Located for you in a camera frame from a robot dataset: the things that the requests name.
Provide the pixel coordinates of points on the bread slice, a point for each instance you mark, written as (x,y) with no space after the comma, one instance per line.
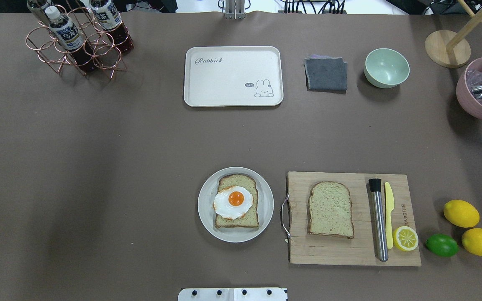
(330,210)
(251,217)

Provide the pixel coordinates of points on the cream rabbit tray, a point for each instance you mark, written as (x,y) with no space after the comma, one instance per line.
(221,76)

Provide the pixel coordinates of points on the grey round plate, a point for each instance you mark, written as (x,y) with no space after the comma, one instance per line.
(235,234)

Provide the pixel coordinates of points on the fried egg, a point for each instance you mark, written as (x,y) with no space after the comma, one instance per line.
(233,202)

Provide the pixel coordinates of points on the grey folded cloth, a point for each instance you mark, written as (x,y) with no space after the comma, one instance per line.
(327,74)

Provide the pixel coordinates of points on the yellow plastic knife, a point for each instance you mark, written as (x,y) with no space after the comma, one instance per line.
(390,205)

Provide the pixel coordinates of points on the mint green bowl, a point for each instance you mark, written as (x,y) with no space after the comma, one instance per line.
(386,68)

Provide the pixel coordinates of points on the half lemon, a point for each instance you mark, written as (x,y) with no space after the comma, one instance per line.
(405,238)

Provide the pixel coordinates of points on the tea bottle right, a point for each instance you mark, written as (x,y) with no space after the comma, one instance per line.
(110,19)

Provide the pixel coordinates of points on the tea bottle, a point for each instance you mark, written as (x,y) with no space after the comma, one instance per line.
(110,19)
(71,38)
(37,8)

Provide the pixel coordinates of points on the tea bottle front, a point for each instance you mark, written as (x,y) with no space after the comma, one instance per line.
(71,38)

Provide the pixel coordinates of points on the green lime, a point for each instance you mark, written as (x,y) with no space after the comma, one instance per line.
(442,245)

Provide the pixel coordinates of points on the whole lemon upper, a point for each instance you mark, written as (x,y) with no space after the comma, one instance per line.
(461,213)

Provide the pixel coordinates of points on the whole lemon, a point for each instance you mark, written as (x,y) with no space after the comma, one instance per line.
(472,241)
(461,213)

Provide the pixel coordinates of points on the wooden stand with round base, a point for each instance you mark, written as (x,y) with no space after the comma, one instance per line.
(450,49)

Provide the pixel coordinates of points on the pink bowl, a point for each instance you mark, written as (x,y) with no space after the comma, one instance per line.
(463,94)

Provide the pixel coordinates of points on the tea bottle back left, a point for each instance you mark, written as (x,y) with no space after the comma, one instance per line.
(37,8)

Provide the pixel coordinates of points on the whole lemon lower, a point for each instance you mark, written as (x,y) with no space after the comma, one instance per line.
(472,241)

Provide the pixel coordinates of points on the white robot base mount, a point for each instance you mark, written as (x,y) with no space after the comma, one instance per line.
(234,294)

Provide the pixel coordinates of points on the copper wire bottle rack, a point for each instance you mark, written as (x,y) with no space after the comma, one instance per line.
(106,56)

